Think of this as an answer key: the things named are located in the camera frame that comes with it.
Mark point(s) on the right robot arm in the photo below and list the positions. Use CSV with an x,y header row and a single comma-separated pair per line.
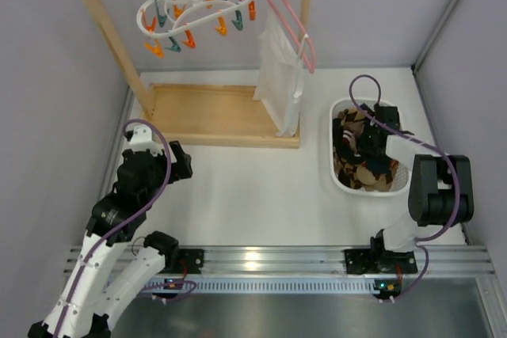
x,y
440,193

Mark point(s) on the white plastic clip hanger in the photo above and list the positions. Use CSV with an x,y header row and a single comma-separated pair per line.
x,y
168,24

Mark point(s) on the white perforated laundry basket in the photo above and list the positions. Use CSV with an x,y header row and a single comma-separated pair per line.
x,y
401,181

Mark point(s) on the socks pile in basket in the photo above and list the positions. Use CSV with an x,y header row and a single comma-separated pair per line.
x,y
354,168

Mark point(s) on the pink clothes hanger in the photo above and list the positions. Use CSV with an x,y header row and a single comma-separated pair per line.
x,y
296,26

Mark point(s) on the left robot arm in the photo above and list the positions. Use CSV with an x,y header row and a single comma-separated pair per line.
x,y
92,303

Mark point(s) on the white undershirt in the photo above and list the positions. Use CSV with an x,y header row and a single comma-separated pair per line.
x,y
280,81

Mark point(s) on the white slotted cable duct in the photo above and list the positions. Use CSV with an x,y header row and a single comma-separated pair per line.
x,y
268,286

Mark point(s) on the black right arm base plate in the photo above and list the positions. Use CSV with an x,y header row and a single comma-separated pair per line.
x,y
366,261

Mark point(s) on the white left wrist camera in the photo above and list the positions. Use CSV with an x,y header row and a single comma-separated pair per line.
x,y
141,139

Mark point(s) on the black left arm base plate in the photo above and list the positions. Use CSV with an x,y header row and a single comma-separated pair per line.
x,y
189,262

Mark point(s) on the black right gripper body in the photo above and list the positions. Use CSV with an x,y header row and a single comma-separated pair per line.
x,y
372,140

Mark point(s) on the wooden clothes rack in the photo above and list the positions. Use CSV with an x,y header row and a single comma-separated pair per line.
x,y
207,115

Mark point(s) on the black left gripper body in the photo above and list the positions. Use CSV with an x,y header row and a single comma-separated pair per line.
x,y
174,161

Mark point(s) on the aluminium mounting rail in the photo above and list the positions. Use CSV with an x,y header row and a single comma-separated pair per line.
x,y
441,260

